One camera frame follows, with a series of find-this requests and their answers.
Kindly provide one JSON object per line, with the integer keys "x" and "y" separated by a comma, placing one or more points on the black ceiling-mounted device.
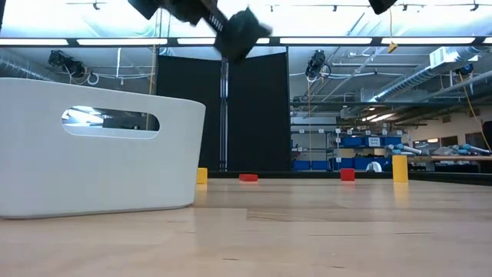
{"x": 317, "y": 63}
{"x": 65, "y": 63}

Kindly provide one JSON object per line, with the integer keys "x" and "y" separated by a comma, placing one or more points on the white plastic bin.
{"x": 115, "y": 173}

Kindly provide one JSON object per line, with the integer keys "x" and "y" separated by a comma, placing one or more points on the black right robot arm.
{"x": 381, "y": 4}

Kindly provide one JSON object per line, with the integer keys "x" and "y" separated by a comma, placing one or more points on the red cube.
{"x": 347, "y": 174}

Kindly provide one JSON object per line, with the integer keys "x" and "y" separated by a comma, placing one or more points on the black folding screen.
{"x": 257, "y": 115}

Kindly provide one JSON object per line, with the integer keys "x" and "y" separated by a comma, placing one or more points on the blue storage bin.
{"x": 301, "y": 165}
{"x": 393, "y": 141}
{"x": 346, "y": 163}
{"x": 351, "y": 141}
{"x": 361, "y": 163}
{"x": 320, "y": 165}

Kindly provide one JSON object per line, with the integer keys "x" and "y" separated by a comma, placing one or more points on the black table frame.
{"x": 442, "y": 177}

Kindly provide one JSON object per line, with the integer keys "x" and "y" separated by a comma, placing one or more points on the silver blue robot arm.
{"x": 471, "y": 148}
{"x": 401, "y": 148}

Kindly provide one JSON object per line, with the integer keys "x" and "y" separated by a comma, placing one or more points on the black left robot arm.
{"x": 180, "y": 7}

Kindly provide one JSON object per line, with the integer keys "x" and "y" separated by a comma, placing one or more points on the small yellow cube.
{"x": 201, "y": 175}

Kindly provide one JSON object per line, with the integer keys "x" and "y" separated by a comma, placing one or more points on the red long block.
{"x": 248, "y": 177}

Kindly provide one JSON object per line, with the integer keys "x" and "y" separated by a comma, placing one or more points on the silver ventilation duct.
{"x": 415, "y": 79}
{"x": 19, "y": 67}

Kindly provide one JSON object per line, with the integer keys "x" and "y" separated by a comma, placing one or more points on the wooden workbench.
{"x": 449, "y": 158}

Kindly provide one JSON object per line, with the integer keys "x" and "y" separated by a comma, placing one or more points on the white round object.
{"x": 373, "y": 167}

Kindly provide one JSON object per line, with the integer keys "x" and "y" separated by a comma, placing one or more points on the yellow cylinder block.
{"x": 400, "y": 168}

